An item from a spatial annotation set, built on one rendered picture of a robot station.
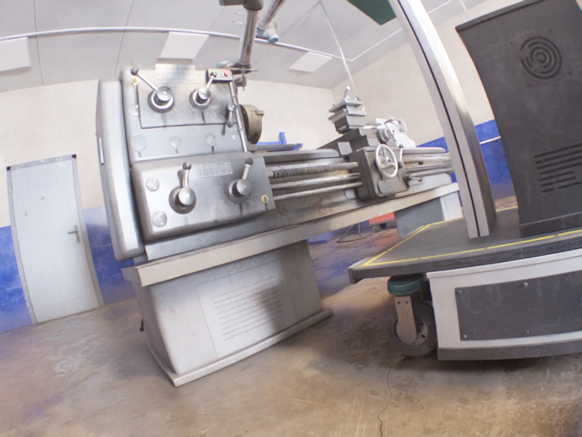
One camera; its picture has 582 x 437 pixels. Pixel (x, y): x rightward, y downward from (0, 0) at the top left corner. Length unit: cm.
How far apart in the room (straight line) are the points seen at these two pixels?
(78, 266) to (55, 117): 220
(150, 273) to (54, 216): 354
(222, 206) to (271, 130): 479
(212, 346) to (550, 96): 130
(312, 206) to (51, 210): 367
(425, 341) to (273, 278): 70
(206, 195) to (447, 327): 87
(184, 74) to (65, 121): 365
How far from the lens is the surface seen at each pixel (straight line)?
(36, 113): 508
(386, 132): 187
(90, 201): 450
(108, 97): 132
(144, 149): 123
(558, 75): 77
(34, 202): 456
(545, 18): 82
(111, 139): 124
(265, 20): 225
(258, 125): 167
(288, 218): 146
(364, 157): 174
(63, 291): 440
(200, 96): 132
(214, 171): 113
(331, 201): 167
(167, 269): 102
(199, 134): 132
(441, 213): 279
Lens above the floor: 48
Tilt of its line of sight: 1 degrees up
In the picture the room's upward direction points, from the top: 14 degrees counter-clockwise
